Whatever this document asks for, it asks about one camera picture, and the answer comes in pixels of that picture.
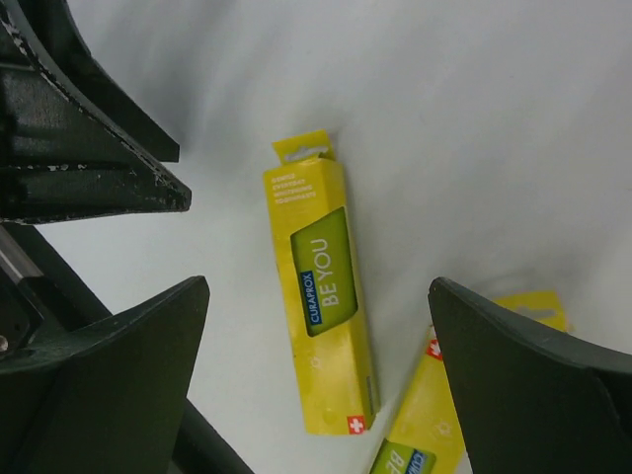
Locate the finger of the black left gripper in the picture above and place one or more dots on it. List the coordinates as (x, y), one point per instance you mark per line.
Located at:
(62, 158)
(55, 28)

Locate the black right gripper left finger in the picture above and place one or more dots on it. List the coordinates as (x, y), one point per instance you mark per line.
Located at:
(106, 398)

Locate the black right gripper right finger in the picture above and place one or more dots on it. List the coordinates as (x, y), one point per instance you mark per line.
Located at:
(530, 398)

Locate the yellow curaprox box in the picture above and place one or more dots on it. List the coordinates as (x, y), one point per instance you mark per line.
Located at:
(316, 264)
(424, 435)

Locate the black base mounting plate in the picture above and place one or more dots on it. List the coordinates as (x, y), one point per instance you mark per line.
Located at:
(42, 299)

